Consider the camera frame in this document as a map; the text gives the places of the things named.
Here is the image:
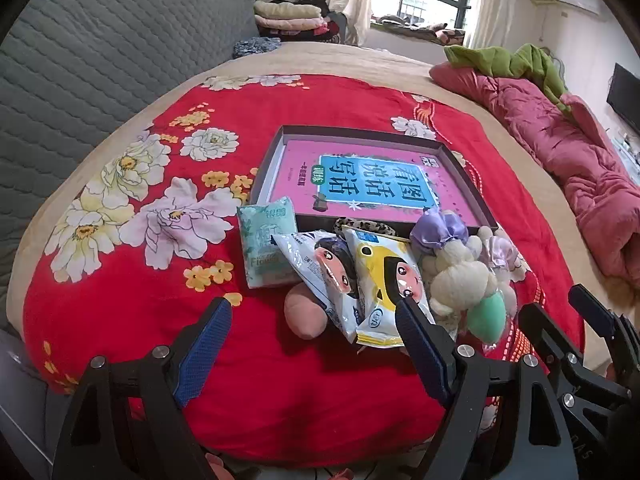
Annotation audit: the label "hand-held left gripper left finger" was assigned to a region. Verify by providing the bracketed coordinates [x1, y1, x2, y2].
[52, 296, 235, 480]

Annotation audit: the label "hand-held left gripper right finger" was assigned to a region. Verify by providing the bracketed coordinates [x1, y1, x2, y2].
[394, 296, 581, 480]

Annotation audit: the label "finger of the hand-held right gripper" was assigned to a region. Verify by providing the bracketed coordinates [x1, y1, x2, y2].
[568, 284, 623, 341]
[517, 302, 576, 386]

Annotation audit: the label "green makeup sponge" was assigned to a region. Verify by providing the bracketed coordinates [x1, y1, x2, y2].
[466, 292, 507, 345]

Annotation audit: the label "lilac scrunchie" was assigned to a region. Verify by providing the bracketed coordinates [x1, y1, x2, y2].
[475, 225, 521, 321]

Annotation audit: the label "yellow cartoon wipes packet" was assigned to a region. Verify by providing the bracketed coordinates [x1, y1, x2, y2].
[345, 227, 436, 348]

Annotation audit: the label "cream plush bear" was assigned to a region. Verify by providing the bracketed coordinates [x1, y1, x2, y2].
[422, 235, 501, 333]

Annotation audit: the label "pink makeup sponge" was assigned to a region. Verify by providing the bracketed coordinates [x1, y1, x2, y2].
[284, 282, 331, 338]

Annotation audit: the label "green tissue pack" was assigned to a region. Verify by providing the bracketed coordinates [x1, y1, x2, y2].
[236, 195, 301, 290]

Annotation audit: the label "purple scrunchie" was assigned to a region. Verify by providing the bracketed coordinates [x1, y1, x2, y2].
[410, 209, 468, 251]

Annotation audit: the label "leopard print headband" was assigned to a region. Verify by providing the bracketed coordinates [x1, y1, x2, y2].
[334, 216, 396, 237]

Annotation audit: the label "blue cartoon wipes packet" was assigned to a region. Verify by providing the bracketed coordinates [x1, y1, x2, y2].
[272, 230, 366, 343]

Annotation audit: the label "dark cardboard box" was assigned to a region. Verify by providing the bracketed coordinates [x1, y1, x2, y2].
[248, 125, 500, 235]

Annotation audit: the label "red floral blanket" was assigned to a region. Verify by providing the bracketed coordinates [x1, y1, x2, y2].
[22, 74, 586, 468]

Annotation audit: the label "white television cabinet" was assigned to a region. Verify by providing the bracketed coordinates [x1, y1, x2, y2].
[612, 130, 640, 181]

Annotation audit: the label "pink quilt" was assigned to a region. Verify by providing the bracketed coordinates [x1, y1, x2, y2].
[430, 60, 640, 291]

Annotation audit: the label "pink book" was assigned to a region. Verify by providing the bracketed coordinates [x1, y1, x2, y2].
[265, 141, 481, 225]

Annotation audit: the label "black television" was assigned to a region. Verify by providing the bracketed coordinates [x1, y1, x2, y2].
[606, 62, 640, 136]

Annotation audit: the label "green blanket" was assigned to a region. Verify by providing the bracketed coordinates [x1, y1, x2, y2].
[444, 42, 573, 113]

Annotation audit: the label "blue patterned cloth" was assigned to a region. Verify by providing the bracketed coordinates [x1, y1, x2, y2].
[232, 36, 282, 59]

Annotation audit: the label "grey quilted headboard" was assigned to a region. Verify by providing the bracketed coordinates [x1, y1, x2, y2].
[0, 0, 261, 331]

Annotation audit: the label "windowsill cushions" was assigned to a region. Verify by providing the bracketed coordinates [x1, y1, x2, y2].
[375, 15, 468, 46]

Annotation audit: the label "dark red clothes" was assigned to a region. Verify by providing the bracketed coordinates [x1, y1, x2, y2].
[312, 12, 348, 46]

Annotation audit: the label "pink folded blanket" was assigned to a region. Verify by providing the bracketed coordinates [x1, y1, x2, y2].
[255, 15, 328, 36]

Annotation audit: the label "cream folded blanket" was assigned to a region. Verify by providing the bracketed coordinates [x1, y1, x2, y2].
[253, 0, 322, 18]

